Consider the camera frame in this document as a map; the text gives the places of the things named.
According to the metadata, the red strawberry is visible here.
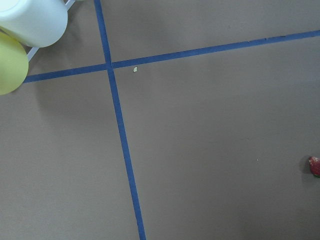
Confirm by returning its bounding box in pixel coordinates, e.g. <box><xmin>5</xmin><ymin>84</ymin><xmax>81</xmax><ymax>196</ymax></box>
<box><xmin>308</xmin><ymin>156</ymin><xmax>320</xmax><ymax>178</ymax></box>

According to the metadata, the yellow upturned cup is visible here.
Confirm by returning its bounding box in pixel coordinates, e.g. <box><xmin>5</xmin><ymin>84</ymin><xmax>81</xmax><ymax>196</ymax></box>
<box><xmin>0</xmin><ymin>32</ymin><xmax>29</xmax><ymax>95</ymax></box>

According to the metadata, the pale blue upturned cup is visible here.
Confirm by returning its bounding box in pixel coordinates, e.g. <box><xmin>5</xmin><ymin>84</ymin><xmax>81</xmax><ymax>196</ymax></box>
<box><xmin>0</xmin><ymin>0</ymin><xmax>68</xmax><ymax>48</ymax></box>

